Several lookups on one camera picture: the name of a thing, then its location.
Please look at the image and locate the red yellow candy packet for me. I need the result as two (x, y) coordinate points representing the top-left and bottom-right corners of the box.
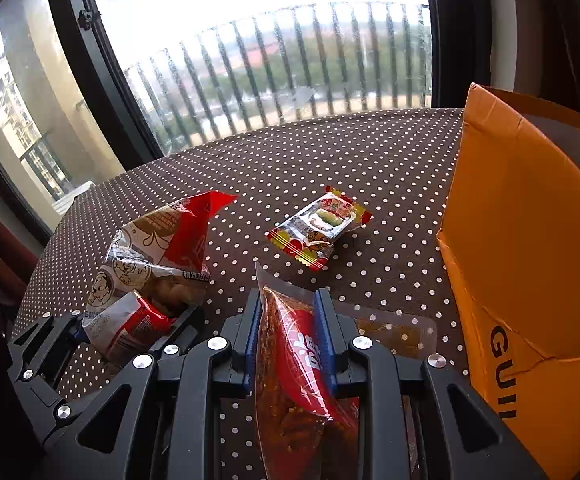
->
(265, 186), (374, 272)

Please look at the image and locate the small red white snack packet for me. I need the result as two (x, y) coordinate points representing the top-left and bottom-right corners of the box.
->
(81, 290), (177, 367)

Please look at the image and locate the white outdoor unit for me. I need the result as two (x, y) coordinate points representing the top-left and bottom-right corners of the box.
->
(52, 182), (96, 216)

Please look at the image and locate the red brown curtain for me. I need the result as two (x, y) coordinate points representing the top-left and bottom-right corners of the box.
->
(485, 0), (580, 126)

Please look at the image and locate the red white cartoon snack packet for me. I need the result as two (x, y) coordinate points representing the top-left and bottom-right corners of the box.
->
(82, 191), (239, 318)

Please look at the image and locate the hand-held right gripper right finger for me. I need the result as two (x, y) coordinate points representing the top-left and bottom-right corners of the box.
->
(314, 287), (546, 480)

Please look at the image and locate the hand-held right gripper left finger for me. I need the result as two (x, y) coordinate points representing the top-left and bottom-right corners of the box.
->
(35, 287), (264, 480)

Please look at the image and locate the clear packet with brown snack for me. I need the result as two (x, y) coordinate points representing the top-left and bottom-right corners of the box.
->
(254, 260), (361, 480)

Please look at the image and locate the black window frame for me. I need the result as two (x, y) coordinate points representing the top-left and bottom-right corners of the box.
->
(0, 0), (471, 246)

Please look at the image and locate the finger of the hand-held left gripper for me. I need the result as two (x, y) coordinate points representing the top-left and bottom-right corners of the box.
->
(7, 309), (87, 430)
(155, 304), (207, 359)

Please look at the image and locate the orange cardboard box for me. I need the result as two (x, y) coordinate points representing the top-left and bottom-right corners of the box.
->
(436, 82), (580, 480)

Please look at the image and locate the brown dotted tablecloth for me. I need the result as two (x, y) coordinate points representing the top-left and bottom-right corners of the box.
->
(12, 107), (471, 480)

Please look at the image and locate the balcony railing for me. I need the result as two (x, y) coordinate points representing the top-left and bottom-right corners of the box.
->
(122, 2), (433, 156)

